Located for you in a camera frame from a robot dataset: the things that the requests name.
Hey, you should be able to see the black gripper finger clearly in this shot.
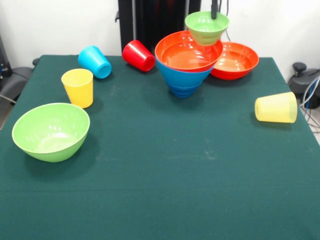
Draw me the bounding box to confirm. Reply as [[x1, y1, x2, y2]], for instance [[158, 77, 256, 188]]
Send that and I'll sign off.
[[210, 0, 219, 20]]

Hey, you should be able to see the small green bowl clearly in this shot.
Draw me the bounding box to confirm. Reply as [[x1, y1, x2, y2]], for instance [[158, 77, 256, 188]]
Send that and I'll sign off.
[[184, 11, 230, 46]]

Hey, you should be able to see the orange bowl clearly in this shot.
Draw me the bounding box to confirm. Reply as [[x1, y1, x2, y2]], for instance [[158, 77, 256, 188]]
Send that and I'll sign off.
[[154, 30, 224, 74], [210, 41, 260, 81]]

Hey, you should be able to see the large light blue bowl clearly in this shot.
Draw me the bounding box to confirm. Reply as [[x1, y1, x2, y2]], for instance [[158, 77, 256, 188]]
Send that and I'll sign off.
[[156, 59, 215, 90]]

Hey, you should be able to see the small dark blue bowl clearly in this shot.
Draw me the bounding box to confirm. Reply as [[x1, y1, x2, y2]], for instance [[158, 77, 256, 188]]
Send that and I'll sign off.
[[171, 83, 201, 99]]

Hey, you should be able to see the large green bowl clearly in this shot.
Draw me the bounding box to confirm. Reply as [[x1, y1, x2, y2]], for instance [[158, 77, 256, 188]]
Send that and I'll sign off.
[[11, 102, 91, 163]]

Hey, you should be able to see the red cup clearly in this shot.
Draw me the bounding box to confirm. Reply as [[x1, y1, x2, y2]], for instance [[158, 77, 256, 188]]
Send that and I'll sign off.
[[122, 39, 156, 73]]

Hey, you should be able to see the black chair base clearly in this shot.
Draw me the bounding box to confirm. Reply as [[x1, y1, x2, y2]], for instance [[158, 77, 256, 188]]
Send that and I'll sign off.
[[287, 61, 320, 110]]

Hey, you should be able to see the translucent yellow cup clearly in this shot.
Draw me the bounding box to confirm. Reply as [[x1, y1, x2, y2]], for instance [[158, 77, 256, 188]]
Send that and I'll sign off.
[[254, 91, 298, 124]]

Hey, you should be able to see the light blue cup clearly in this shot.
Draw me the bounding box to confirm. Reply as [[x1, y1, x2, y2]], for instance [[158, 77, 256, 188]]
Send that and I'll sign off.
[[77, 45, 113, 80]]

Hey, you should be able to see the opaque yellow cup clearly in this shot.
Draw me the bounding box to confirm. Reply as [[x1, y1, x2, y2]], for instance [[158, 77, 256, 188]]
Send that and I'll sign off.
[[61, 68, 95, 110]]

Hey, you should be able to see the dark green tablecloth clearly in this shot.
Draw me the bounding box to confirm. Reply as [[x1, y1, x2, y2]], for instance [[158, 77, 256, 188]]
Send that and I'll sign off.
[[0, 54, 320, 240]]

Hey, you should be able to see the black chair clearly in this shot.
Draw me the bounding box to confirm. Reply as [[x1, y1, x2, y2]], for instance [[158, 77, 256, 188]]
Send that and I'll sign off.
[[0, 57, 41, 105]]

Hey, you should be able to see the black wall cable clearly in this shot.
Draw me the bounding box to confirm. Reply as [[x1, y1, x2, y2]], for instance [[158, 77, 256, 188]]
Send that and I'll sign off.
[[215, 0, 232, 43]]

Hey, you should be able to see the floor cable bundle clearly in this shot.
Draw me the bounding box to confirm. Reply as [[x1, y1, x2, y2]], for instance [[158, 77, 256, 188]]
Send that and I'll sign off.
[[299, 74, 320, 132]]

